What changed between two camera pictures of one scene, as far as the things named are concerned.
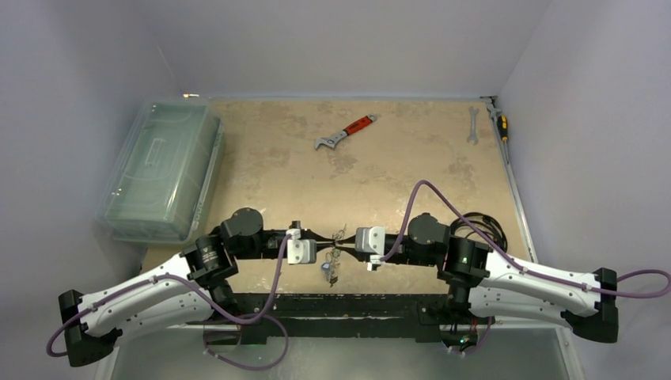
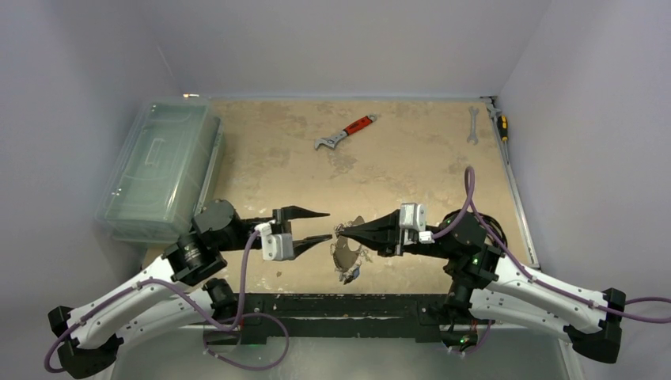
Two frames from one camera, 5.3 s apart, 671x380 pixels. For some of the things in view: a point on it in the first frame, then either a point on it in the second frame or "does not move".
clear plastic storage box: [161, 183] does not move
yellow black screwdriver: [502, 127] does not move
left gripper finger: [308, 234] → [293, 212]
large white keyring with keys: [331, 262] → [346, 261]
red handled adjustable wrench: [331, 141] does not move
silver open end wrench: [473, 138] does not move
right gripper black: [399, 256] → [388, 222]
